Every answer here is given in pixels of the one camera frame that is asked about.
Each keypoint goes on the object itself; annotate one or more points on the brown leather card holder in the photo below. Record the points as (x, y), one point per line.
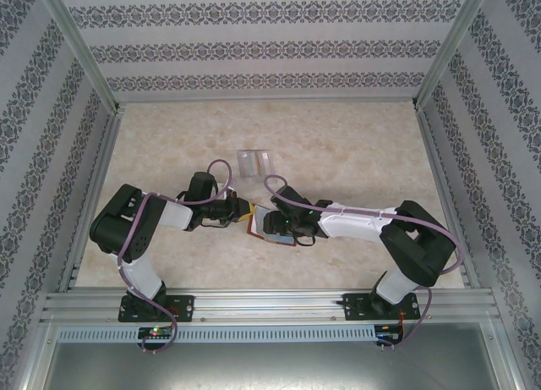
(258, 223)

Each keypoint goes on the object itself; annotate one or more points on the blue credit card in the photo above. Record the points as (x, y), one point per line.
(282, 240)

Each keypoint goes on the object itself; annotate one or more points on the clear plastic card box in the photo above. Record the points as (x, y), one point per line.
(267, 170)

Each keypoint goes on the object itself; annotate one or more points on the orange credit card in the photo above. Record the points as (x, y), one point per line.
(256, 163)

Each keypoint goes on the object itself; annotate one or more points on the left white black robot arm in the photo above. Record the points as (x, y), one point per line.
(122, 221)

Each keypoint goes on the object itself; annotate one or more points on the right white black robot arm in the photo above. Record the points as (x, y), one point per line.
(414, 246)

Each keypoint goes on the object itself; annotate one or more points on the left green controller board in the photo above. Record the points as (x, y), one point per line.
(156, 332)

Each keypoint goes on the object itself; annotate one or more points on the green controller board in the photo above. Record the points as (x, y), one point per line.
(386, 334)
(156, 332)

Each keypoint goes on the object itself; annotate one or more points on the grey metal panel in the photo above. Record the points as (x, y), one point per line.
(270, 369)

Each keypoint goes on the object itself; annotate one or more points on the right green controller board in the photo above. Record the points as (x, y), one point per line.
(386, 334)

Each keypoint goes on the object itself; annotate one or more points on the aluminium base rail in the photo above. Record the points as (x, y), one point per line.
(270, 307)

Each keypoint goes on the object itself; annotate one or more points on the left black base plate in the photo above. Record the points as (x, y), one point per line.
(186, 307)

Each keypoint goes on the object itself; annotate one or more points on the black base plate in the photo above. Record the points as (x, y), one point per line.
(186, 307)
(353, 307)

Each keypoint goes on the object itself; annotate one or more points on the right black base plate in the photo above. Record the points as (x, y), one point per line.
(353, 307)

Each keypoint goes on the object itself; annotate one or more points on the left aluminium side rail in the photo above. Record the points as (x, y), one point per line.
(102, 153)

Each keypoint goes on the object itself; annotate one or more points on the aluminium side rail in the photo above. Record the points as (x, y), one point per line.
(433, 153)
(102, 153)

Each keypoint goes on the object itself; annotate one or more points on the right aluminium side rail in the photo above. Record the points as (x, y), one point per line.
(433, 153)

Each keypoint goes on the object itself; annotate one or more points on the left aluminium frame post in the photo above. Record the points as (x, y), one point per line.
(82, 43)

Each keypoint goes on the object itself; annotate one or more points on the aluminium frame post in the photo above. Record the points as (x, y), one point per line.
(82, 43)
(452, 43)

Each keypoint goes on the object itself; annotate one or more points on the right aluminium frame post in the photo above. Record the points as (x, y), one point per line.
(452, 43)

